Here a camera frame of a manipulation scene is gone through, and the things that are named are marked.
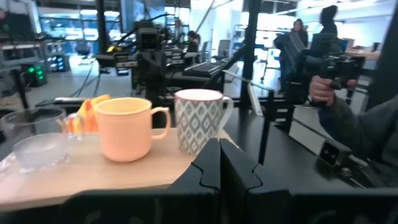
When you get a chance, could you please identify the black keyboard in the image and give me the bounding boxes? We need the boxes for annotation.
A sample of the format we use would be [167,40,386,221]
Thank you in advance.
[182,61,231,78]

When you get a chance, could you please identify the person's right hand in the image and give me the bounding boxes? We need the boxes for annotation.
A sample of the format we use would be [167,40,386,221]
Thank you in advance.
[308,75,358,108]

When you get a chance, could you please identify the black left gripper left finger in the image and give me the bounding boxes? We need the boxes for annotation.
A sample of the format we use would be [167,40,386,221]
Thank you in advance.
[58,138,222,224]

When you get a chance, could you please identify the black device green lights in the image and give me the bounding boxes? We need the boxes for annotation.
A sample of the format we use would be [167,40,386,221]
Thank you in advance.
[24,63,48,87]

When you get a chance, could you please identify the wooden shelf black metal frame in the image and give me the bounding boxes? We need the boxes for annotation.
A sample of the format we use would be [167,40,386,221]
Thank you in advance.
[0,70,275,214]

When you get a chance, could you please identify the black connector box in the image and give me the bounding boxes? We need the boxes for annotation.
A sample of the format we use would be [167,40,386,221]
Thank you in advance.
[318,139,353,169]

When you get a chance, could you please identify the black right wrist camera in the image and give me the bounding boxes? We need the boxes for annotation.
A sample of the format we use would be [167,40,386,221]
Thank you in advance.
[134,26,163,51]

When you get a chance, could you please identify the grey white patterned mug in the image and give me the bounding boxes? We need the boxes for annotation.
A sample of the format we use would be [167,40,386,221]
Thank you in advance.
[174,88,234,156]

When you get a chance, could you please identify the wooden desk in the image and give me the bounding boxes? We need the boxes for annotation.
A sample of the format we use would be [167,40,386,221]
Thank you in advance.
[345,49,382,62]

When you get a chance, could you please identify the orange cloth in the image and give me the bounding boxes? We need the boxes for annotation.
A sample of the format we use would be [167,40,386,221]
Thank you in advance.
[67,93,112,134]

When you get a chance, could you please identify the peach ceramic mug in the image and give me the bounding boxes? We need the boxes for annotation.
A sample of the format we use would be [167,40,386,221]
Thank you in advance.
[94,96,172,164]

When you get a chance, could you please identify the clear glass mug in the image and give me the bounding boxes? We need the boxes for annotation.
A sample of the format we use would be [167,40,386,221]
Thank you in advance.
[0,106,85,156]

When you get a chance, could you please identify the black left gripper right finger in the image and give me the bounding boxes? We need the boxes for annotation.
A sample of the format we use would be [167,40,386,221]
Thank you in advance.
[220,138,398,224]

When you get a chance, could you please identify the grey office chair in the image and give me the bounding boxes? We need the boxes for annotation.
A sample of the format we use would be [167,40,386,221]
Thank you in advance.
[217,39,233,60]

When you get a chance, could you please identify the white frame bracket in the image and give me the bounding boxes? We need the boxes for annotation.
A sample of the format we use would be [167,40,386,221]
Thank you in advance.
[246,81,264,116]

